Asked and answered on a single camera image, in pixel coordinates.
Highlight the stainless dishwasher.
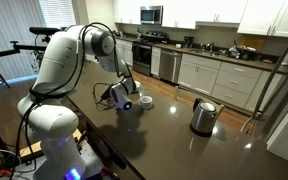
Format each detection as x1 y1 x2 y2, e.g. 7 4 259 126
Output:
159 50 182 83

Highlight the beige wooden chair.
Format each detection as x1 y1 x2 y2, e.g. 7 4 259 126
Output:
240 116 259 136

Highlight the black kitchen stove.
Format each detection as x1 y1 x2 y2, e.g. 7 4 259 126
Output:
132 31 168 76

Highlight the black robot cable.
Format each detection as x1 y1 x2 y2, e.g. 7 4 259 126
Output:
8 21 132 180

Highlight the stainless electric kettle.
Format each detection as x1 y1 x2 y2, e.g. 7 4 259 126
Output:
190 98 224 137

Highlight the stainless microwave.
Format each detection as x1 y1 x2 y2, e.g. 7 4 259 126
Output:
140 6 163 25

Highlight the white cereal bowl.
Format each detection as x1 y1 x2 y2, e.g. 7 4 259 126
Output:
134 80 141 92

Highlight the wooden board base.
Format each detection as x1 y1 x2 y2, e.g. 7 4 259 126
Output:
20 130 82 158

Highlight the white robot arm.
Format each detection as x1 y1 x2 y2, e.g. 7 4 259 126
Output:
17 22 136 180

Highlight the white ceramic mug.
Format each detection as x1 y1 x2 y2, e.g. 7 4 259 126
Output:
140 96 153 110

